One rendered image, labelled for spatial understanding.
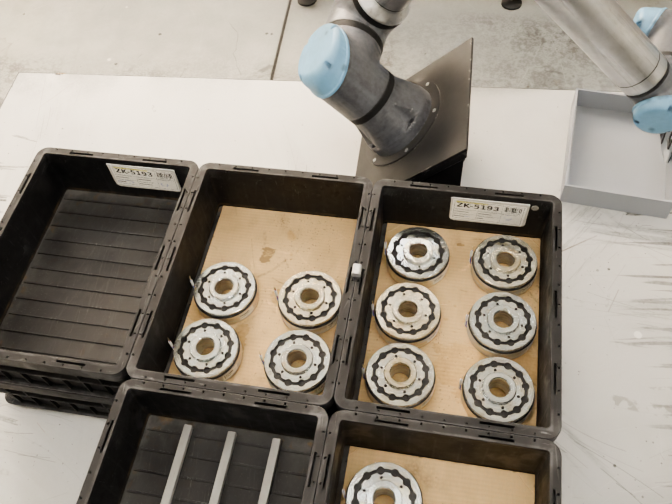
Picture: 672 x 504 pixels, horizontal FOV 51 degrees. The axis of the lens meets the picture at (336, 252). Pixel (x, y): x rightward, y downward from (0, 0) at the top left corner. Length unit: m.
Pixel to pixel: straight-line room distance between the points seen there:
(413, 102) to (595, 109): 0.48
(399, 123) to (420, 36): 1.59
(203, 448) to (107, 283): 0.35
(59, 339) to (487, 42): 2.08
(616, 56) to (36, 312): 1.00
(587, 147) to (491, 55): 1.30
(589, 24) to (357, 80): 0.40
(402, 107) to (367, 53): 0.11
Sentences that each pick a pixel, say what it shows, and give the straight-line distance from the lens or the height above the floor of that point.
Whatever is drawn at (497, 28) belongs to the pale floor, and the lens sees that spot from 2.92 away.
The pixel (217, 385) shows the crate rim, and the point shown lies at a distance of 0.99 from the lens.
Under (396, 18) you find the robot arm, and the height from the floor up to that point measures 1.01.
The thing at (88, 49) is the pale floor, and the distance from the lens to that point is 3.09.
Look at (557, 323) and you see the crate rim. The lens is 1.03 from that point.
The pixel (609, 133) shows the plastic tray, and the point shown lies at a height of 0.70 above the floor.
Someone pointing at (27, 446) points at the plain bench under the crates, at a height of 0.70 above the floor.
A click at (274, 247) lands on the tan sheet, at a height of 0.83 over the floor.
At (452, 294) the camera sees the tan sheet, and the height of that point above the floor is 0.83.
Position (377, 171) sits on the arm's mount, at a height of 0.80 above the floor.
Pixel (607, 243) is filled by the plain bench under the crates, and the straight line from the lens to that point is 1.41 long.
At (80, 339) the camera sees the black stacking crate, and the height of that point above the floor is 0.83.
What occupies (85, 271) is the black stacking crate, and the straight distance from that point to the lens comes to 1.28.
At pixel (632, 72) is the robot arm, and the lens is 1.14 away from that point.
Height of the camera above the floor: 1.82
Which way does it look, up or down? 56 degrees down
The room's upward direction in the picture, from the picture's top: 7 degrees counter-clockwise
